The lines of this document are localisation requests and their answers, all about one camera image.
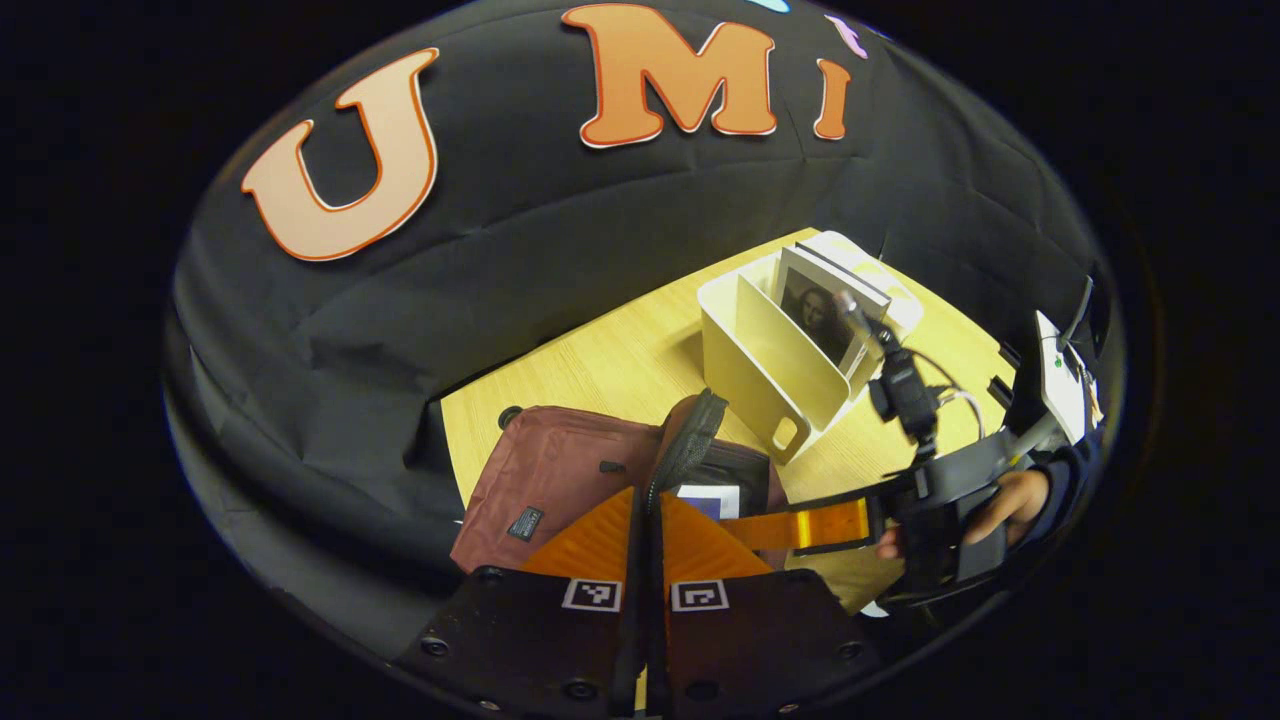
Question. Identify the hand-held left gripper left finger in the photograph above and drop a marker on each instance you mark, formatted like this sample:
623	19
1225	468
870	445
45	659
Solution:
634	600

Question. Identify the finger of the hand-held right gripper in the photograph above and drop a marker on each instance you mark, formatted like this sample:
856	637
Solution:
800	527

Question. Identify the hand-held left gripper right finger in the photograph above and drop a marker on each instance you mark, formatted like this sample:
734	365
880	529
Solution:
662	610

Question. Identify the blue book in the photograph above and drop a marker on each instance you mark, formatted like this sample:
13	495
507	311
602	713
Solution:
705	500

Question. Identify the maroon schoolbag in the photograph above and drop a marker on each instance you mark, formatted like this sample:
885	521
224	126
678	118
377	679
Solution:
560	470

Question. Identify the white bookshelf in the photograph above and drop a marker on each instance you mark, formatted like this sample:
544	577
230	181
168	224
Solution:
760	370

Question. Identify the black portrait cover book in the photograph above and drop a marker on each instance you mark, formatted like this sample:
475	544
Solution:
815	310

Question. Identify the white device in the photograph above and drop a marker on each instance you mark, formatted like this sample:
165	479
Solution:
1060	380

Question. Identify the black backdrop cloth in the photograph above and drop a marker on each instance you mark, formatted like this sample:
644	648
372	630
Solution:
550	260

